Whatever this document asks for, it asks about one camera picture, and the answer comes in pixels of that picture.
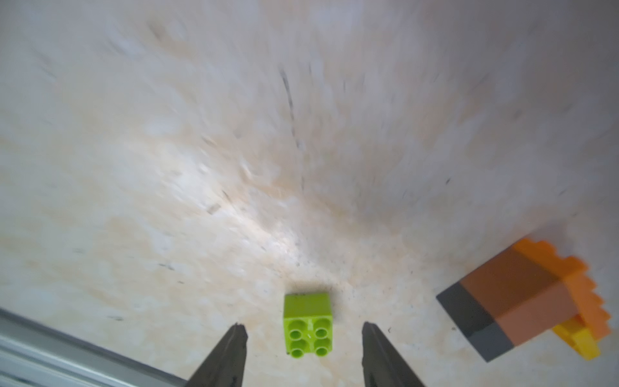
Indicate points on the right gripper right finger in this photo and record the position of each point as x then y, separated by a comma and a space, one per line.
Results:
383, 366

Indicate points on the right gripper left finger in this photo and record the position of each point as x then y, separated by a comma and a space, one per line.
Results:
225, 365

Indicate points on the lime green square brick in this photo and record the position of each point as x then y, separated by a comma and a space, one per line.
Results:
308, 324

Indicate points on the black square brick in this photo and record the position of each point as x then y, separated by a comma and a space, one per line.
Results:
477, 325

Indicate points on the brown brick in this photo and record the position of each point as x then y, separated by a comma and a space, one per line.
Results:
503, 286
550, 307

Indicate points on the yellow square brick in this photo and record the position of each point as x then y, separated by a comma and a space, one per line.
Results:
578, 337

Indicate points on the orange long brick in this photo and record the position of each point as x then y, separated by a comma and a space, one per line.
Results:
573, 273

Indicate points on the aluminium front rail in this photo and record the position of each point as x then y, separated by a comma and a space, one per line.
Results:
35, 355

